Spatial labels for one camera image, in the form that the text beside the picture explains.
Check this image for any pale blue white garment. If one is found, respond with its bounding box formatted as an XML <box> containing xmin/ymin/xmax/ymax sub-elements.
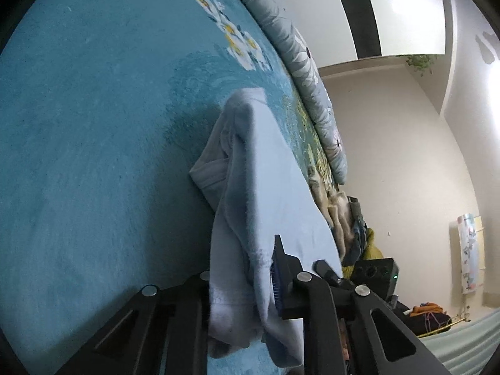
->
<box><xmin>189</xmin><ymin>88</ymin><xmax>344</xmax><ymax>368</ymax></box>

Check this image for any dark clothes pile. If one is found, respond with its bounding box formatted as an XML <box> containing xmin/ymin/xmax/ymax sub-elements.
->
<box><xmin>398</xmin><ymin>301</ymin><xmax>454</xmax><ymax>337</ymax></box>

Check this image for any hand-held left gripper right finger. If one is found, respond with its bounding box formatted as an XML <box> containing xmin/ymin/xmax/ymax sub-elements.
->
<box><xmin>269</xmin><ymin>234</ymin><xmax>454</xmax><ymax>375</ymax></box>

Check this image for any hanging green plant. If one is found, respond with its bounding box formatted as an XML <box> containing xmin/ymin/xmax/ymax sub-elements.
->
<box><xmin>404</xmin><ymin>55</ymin><xmax>438</xmax><ymax>77</ymax></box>

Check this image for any hanging patterned towel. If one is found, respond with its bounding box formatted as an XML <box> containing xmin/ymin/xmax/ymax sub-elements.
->
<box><xmin>455</xmin><ymin>213</ymin><xmax>487</xmax><ymax>293</ymax></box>

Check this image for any white wardrobe with black stripe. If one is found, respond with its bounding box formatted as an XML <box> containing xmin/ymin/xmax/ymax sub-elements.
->
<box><xmin>269</xmin><ymin>0</ymin><xmax>448</xmax><ymax>69</ymax></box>

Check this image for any beige garment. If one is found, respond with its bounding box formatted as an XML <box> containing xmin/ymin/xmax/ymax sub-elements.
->
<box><xmin>307</xmin><ymin>164</ymin><xmax>362</xmax><ymax>258</ymax></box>

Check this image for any dark blue garment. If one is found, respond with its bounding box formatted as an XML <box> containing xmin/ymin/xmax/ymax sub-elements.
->
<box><xmin>344</xmin><ymin>219</ymin><xmax>370</xmax><ymax>266</ymax></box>

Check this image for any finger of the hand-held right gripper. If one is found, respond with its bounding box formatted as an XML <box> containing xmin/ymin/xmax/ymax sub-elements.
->
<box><xmin>313</xmin><ymin>259</ymin><xmax>352</xmax><ymax>288</ymax></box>

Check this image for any olive yellow garment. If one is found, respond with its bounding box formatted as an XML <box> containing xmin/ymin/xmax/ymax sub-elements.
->
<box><xmin>359</xmin><ymin>228</ymin><xmax>381</xmax><ymax>260</ymax></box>

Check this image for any blue floral quilt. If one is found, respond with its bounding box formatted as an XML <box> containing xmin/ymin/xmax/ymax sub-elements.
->
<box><xmin>215</xmin><ymin>0</ymin><xmax>348</xmax><ymax>184</ymax></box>

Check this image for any teal floral bed blanket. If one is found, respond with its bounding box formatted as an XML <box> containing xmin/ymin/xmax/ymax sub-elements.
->
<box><xmin>0</xmin><ymin>0</ymin><xmax>340</xmax><ymax>375</ymax></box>

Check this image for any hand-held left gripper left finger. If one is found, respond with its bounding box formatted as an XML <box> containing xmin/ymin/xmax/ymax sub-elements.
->
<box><xmin>55</xmin><ymin>269</ymin><xmax>213</xmax><ymax>375</ymax></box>

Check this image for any grey wall ornament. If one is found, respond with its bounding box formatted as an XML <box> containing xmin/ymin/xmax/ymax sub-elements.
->
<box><xmin>474</xmin><ymin>31</ymin><xmax>500</xmax><ymax>65</ymax></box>

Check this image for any pale green sheet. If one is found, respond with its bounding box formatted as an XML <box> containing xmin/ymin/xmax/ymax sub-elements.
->
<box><xmin>420</xmin><ymin>307</ymin><xmax>500</xmax><ymax>375</ymax></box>

